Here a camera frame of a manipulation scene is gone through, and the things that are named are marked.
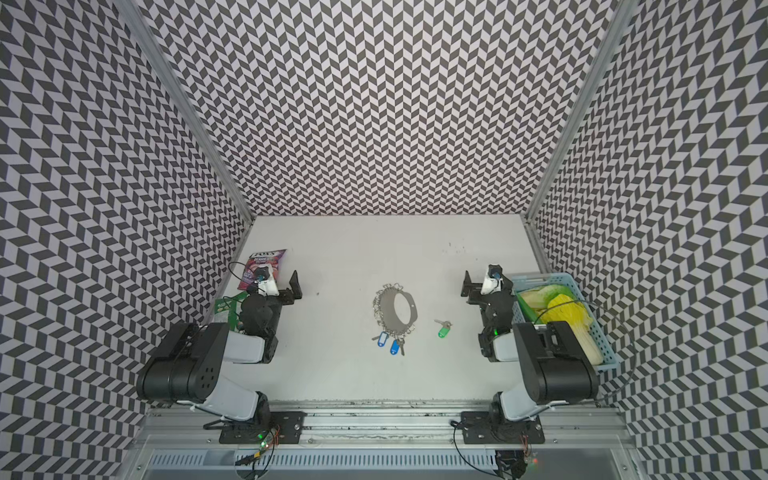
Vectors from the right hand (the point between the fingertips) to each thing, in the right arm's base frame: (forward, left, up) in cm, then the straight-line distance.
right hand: (481, 276), depth 91 cm
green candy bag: (-6, +78, -7) cm, 79 cm away
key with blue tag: (-18, +27, -9) cm, 34 cm away
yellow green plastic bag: (-10, -19, +1) cm, 22 cm away
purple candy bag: (+11, +75, -5) cm, 76 cm away
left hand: (0, +61, +1) cm, 61 cm away
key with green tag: (-12, +11, -10) cm, 19 cm away
